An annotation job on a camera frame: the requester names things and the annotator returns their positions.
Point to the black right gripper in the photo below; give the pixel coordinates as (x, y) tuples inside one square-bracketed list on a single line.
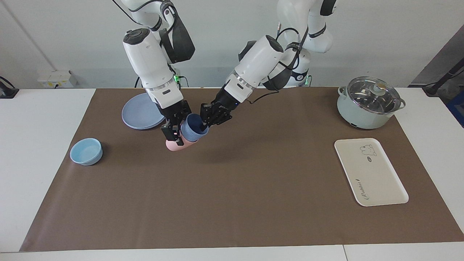
[(174, 110)]

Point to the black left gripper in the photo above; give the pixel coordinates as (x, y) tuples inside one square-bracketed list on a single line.
[(225, 100)]

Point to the pink cup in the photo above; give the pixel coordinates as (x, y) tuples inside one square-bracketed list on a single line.
[(175, 146)]

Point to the blue ribbed cup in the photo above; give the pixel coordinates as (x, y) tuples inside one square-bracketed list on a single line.
[(192, 132)]

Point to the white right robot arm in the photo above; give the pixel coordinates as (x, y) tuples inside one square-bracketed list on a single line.
[(145, 58)]

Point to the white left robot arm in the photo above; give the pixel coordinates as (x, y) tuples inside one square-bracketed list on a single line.
[(257, 58)]

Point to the cream rabbit print tray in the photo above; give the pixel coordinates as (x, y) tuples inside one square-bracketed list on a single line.
[(377, 177)]

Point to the lavender blue plate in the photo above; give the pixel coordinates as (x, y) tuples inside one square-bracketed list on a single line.
[(139, 114)]

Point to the brown table mat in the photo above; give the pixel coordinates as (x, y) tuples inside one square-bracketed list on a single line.
[(253, 181)]

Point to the light blue bowl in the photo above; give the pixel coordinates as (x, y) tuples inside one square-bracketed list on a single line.
[(86, 151)]

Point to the pale green electric pot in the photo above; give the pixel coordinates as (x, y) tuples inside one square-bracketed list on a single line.
[(359, 116)]

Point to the glass pot lid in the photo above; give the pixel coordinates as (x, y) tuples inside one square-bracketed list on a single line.
[(369, 96)]

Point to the blue crate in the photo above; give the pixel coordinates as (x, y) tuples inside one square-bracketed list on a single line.
[(457, 108)]

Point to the white wall socket box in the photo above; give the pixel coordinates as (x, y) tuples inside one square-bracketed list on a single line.
[(54, 78)]

